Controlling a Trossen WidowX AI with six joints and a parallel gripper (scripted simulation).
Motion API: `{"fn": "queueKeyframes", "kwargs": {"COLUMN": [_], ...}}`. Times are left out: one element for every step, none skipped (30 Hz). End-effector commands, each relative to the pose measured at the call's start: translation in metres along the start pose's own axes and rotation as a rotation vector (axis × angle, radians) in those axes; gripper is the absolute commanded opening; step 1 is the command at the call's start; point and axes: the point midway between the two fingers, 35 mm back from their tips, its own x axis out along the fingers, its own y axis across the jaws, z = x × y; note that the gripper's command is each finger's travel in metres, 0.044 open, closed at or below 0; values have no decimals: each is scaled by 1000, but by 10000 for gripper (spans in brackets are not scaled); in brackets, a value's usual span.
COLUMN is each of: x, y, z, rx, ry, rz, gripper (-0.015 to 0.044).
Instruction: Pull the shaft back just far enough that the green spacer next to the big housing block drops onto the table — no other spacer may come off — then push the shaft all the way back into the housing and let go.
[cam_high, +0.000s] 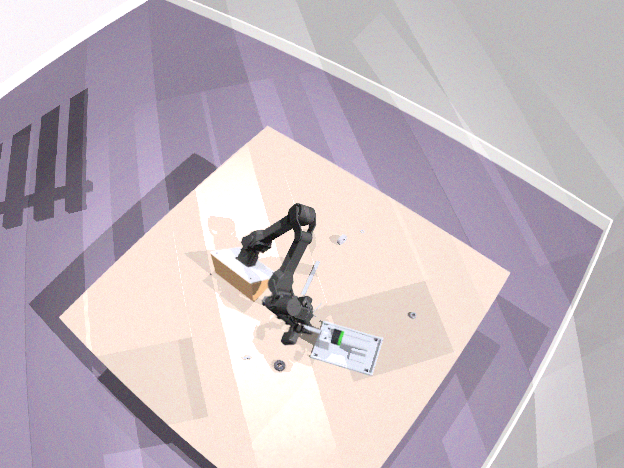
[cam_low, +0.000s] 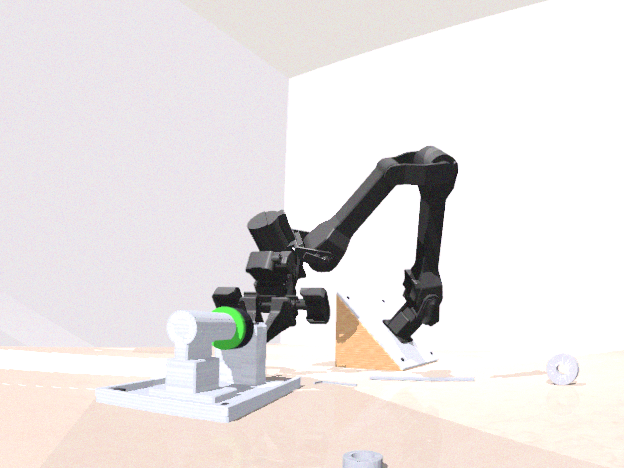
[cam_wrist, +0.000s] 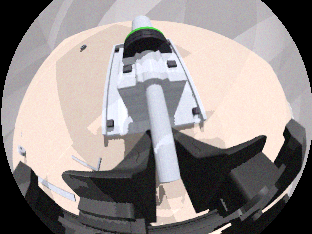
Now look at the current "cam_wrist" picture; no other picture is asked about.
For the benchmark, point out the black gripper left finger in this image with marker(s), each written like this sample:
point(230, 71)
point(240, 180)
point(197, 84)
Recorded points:
point(133, 180)

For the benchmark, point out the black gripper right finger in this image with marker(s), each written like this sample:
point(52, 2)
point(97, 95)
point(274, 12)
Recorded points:
point(203, 167)

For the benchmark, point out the white housing block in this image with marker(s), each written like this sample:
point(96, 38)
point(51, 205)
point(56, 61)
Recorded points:
point(124, 105)

